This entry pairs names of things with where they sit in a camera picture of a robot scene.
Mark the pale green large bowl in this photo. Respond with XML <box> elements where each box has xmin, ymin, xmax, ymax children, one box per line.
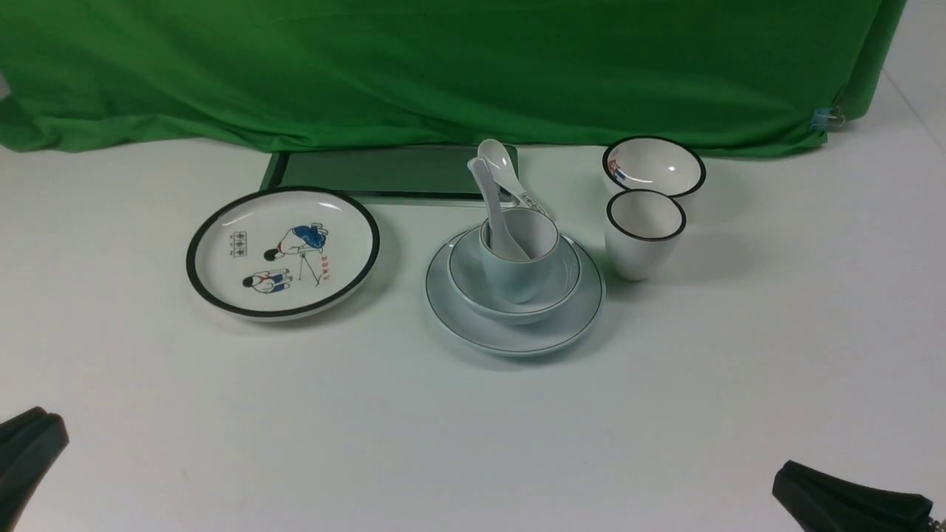
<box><xmin>447</xmin><ymin>227</ymin><xmax>582</xmax><ymax>324</ymax></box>

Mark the pale green cup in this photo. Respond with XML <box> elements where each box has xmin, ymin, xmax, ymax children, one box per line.
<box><xmin>477</xmin><ymin>208</ymin><xmax>560</xmax><ymax>303</ymax></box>

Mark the dark green rectangular tray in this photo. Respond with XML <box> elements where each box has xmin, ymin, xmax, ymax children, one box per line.
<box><xmin>260</xmin><ymin>145</ymin><xmax>482</xmax><ymax>202</ymax></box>

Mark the black-rimmed illustrated plate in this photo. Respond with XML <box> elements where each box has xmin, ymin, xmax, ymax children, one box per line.
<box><xmin>186</xmin><ymin>186</ymin><xmax>381</xmax><ymax>322</ymax></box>

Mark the black-rimmed white cup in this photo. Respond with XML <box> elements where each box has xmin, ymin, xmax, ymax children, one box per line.
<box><xmin>605</xmin><ymin>189</ymin><xmax>688</xmax><ymax>282</ymax></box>

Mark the plain white ceramic spoon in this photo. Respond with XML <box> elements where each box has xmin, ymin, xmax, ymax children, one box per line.
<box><xmin>467</xmin><ymin>156</ymin><xmax>529</xmax><ymax>262</ymax></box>

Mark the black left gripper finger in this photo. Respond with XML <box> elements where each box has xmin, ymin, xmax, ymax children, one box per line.
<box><xmin>1</xmin><ymin>414</ymin><xmax>69</xmax><ymax>531</ymax></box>
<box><xmin>0</xmin><ymin>407</ymin><xmax>48</xmax><ymax>440</ymax></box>

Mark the blue binder clip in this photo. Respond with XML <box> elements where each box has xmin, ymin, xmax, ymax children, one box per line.
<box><xmin>809</xmin><ymin>106</ymin><xmax>847</xmax><ymax>132</ymax></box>

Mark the black-rimmed small bowl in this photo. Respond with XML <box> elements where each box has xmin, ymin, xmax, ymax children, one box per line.
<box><xmin>602</xmin><ymin>136</ymin><xmax>707</xmax><ymax>200</ymax></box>

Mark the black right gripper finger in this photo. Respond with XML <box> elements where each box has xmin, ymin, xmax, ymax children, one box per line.
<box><xmin>772</xmin><ymin>460</ymin><xmax>935</xmax><ymax>531</ymax></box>

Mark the pale green plain plate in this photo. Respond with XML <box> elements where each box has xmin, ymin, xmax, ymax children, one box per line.
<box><xmin>425</xmin><ymin>232</ymin><xmax>606</xmax><ymax>358</ymax></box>

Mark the green backdrop cloth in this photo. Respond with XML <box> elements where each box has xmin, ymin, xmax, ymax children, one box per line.
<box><xmin>1</xmin><ymin>1</ymin><xmax>905</xmax><ymax>157</ymax></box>

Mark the white spoon with lettering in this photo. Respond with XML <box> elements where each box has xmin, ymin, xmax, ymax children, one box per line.
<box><xmin>477</xmin><ymin>139</ymin><xmax>554</xmax><ymax>219</ymax></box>

